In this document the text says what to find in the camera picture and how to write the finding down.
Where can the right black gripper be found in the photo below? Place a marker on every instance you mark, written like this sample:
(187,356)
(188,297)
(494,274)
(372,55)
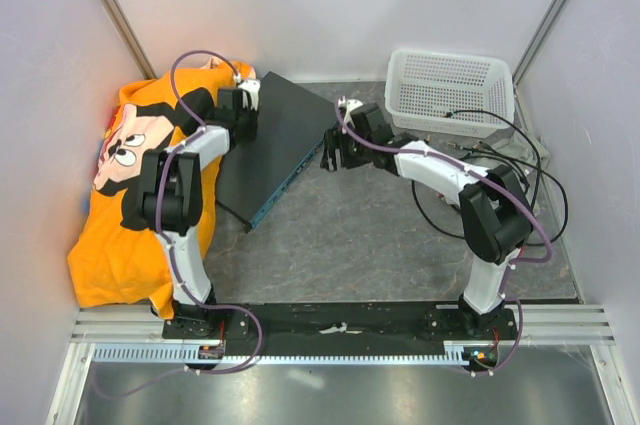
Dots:
(337,138)

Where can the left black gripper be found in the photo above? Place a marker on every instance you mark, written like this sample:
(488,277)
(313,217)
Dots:
(250,134)

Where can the dark blue network switch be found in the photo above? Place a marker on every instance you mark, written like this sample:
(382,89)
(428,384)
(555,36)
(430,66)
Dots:
(291,125)

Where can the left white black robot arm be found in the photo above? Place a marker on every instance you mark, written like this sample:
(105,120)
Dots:
(170,194)

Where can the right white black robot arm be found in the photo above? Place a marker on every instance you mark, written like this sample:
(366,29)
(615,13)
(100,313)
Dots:
(495,220)

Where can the white plastic basket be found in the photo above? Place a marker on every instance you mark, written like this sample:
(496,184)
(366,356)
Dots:
(454,94)

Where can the grey cloth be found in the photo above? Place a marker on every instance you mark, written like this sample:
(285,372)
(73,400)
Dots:
(513,151)

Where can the orange mickey mouse cloth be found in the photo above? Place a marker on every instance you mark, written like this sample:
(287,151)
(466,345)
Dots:
(117,257)

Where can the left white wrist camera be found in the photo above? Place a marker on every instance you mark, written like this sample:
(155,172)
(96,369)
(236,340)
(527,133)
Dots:
(250,89)

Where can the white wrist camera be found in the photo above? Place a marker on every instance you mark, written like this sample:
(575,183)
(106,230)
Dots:
(346,107)
(250,89)

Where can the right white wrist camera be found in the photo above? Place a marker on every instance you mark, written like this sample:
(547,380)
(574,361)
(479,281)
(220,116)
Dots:
(346,107)

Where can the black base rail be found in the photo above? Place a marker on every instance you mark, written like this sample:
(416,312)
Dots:
(341,327)

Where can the white slotted cable duct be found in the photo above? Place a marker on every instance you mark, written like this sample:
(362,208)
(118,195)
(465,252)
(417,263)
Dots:
(194,354)

